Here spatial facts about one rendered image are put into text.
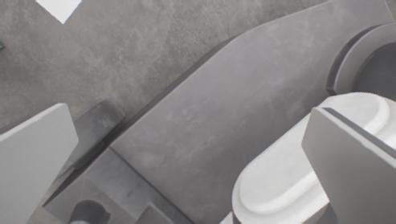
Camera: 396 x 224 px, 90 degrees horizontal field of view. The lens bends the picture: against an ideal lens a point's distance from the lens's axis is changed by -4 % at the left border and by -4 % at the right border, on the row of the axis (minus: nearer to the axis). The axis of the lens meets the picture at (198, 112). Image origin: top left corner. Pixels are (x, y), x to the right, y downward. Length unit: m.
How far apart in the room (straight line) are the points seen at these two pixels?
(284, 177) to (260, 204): 0.04
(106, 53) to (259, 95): 0.33
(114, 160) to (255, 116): 0.23
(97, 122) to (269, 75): 0.28
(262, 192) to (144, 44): 0.37
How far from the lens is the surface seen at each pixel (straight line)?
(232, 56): 0.32
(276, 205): 0.23
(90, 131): 0.34
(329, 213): 0.24
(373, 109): 0.26
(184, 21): 0.48
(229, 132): 0.34
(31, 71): 0.56
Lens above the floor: 0.48
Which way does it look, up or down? 75 degrees down
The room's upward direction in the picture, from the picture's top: 152 degrees clockwise
